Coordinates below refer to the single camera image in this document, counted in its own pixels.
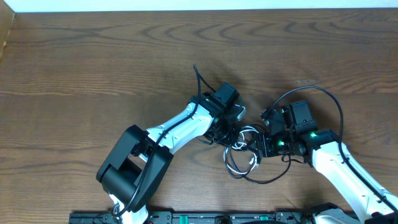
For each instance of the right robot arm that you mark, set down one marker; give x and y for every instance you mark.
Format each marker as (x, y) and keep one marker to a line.
(326, 153)

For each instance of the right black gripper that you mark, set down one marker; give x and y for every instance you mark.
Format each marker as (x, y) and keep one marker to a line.
(264, 142)

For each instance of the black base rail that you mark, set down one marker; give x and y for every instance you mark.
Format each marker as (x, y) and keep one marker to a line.
(281, 216)

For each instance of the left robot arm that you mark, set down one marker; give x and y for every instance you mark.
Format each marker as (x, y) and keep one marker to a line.
(136, 165)

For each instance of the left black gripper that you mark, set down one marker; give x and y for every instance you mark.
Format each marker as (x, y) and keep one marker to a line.
(226, 137)

